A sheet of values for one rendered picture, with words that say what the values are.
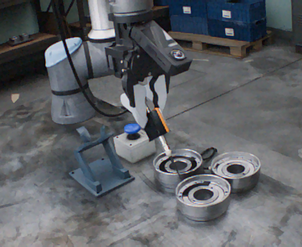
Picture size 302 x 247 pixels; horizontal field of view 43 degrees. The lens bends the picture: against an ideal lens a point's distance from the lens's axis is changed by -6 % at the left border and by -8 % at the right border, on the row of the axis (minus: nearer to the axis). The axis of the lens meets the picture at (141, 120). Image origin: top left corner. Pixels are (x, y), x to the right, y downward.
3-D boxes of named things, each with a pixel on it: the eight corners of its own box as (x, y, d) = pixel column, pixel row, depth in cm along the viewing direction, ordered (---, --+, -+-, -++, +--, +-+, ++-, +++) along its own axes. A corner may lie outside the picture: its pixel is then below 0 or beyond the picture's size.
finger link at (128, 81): (142, 101, 74) (141, 54, 71) (149, 103, 73) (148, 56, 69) (121, 107, 71) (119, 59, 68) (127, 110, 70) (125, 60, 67)
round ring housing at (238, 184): (265, 171, 84) (266, 155, 82) (250, 199, 76) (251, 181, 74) (222, 163, 89) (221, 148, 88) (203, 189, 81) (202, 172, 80)
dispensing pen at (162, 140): (180, 179, 71) (139, 94, 73) (169, 182, 75) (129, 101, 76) (189, 173, 73) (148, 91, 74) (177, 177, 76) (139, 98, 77)
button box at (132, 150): (156, 152, 98) (154, 134, 96) (132, 163, 94) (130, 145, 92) (136, 141, 104) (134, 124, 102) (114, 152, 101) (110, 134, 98)
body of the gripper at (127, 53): (140, 65, 79) (132, 6, 74) (169, 74, 72) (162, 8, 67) (107, 77, 75) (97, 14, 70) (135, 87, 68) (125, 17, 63)
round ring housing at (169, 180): (174, 197, 81) (173, 180, 79) (145, 176, 89) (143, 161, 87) (213, 176, 85) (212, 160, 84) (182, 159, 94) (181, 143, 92)
